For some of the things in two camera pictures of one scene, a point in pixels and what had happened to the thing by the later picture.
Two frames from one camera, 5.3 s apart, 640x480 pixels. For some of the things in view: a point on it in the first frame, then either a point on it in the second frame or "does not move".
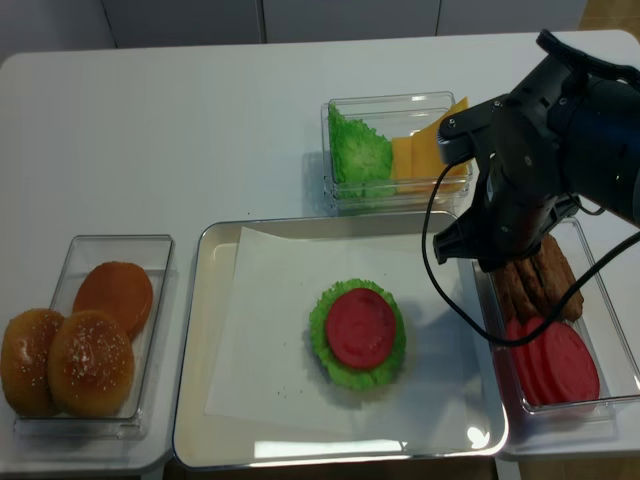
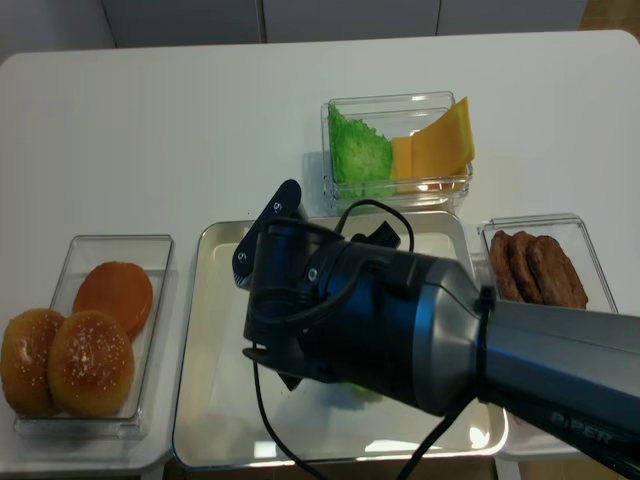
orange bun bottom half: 120,291 does not move
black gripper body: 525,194 to 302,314
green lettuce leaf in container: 362,159 does not move
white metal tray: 331,341 does not move
